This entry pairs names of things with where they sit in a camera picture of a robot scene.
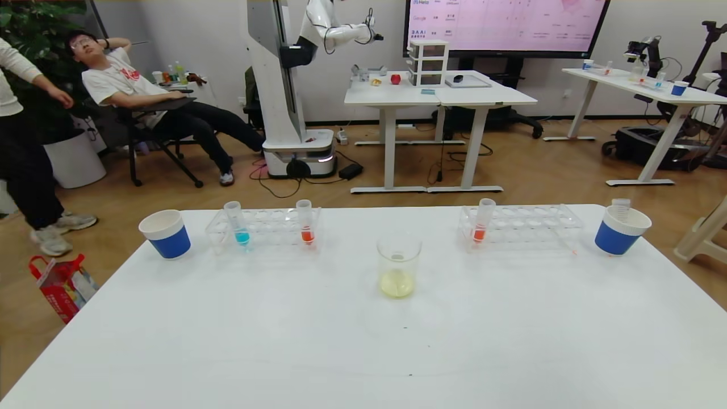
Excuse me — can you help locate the clear glass beaker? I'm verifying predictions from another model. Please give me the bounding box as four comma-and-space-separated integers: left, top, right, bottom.
376, 230, 423, 300

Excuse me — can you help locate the large wall display screen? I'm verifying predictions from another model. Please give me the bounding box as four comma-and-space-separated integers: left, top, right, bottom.
403, 0, 612, 59

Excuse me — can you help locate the long white lab desk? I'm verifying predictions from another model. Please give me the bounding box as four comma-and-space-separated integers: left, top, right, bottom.
542, 67, 727, 187

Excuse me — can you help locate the white pedestal robot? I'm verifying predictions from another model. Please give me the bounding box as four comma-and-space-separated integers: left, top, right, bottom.
241, 0, 385, 180

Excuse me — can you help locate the black floor cable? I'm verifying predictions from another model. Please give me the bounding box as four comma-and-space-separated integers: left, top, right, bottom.
258, 165, 341, 199

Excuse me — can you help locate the clear acrylic test tube rack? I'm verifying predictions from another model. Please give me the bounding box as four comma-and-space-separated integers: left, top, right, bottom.
457, 204, 584, 254
205, 207, 325, 257

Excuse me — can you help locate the large green leafy plant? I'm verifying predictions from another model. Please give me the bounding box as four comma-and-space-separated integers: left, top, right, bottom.
0, 0, 106, 143

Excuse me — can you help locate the red gift bag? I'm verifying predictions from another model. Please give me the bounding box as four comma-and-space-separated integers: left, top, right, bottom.
28, 254, 100, 325

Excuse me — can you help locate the seated person in white t-shirt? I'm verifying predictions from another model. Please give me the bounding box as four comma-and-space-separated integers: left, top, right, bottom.
67, 30, 265, 187

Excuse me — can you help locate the white standing desk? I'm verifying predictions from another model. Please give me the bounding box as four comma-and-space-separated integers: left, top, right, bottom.
344, 71, 444, 194
427, 71, 538, 193

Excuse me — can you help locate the black tripod stand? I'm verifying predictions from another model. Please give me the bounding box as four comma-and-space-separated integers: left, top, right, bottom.
682, 20, 727, 89

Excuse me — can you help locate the person in white sweater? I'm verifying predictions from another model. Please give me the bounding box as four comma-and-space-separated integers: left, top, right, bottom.
0, 37, 99, 258

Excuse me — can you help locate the grey flat tray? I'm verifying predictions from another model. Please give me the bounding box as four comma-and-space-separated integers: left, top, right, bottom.
444, 74, 492, 89

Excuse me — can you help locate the black office chair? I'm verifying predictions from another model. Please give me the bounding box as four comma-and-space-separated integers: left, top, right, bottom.
116, 97, 205, 188

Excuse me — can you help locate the black under-desk cables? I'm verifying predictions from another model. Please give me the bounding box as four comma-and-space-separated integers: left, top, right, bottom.
426, 122, 495, 186

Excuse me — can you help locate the white plant pot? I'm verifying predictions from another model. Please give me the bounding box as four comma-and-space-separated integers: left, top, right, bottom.
43, 130, 107, 189

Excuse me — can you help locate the test tube with red liquid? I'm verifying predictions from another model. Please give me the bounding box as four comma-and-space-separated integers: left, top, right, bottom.
471, 198, 498, 245

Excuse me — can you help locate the black laptop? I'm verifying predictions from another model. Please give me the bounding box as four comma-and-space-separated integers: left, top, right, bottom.
139, 97, 198, 113

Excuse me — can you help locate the black display stand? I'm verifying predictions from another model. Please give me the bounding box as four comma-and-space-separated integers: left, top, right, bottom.
432, 57, 544, 141

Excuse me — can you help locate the grey desk container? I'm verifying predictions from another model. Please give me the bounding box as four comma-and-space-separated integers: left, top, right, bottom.
350, 63, 388, 81

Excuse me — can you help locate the blue white paper cup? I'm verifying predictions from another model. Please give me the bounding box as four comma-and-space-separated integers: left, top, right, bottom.
595, 205, 653, 256
139, 210, 191, 260

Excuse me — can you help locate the black wheeled robot base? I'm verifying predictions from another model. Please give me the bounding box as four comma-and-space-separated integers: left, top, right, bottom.
601, 127, 708, 173

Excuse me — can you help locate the test tube with blue liquid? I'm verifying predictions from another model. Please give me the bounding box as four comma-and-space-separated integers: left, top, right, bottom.
224, 201, 252, 249

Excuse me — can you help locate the white drawer organiser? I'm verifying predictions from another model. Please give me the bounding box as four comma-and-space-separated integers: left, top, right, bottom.
407, 40, 450, 88

